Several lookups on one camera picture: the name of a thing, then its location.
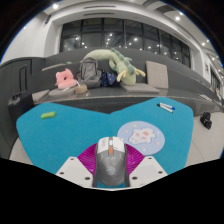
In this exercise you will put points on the round cloud-print mouse pad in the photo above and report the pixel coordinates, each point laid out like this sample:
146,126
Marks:
143,136

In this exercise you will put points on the pink plush toy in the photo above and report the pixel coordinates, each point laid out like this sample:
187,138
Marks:
65,80

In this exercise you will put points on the dark glass window wall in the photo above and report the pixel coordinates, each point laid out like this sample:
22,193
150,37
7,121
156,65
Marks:
93,38

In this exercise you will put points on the grey white computer mouse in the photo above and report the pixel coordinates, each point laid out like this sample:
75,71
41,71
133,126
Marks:
111,165

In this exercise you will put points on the flat round grey cushion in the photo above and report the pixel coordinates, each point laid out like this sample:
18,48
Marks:
61,92

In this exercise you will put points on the green dragon plush toy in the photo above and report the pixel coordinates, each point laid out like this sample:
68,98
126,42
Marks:
128,74

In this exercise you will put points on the grey backpack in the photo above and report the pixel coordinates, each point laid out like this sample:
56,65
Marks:
90,72

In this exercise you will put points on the white marker with blue cap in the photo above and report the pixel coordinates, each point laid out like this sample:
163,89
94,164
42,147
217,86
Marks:
167,106

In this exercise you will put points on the black suitcase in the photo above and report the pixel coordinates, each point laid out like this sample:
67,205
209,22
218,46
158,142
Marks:
20,106

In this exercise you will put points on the ceiling lights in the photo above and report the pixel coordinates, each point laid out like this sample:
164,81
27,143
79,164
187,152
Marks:
177,18

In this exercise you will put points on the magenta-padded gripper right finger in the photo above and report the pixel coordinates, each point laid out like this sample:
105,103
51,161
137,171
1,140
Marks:
148,170

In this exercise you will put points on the flat square grey cushion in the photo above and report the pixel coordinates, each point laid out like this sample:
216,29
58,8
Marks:
139,88

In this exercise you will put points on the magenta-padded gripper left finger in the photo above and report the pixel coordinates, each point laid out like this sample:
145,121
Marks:
71,171

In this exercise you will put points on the upright grey seat cushion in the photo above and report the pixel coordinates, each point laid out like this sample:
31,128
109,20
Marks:
157,74

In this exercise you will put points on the dark blue patterned bag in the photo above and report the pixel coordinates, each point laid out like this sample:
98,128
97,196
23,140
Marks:
108,79

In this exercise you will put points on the black bag on floor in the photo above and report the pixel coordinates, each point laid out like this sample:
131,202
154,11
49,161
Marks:
206,120

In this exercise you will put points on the small tan pouch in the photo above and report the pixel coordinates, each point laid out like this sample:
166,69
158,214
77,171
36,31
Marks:
81,89

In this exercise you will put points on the flat light grey cushion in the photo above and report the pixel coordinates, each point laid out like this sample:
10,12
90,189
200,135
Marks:
40,95

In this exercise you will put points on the white marker with black cap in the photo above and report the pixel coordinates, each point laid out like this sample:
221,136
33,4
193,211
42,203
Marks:
165,108

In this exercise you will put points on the grey tiered bench seating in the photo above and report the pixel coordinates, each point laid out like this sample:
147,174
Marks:
186,88

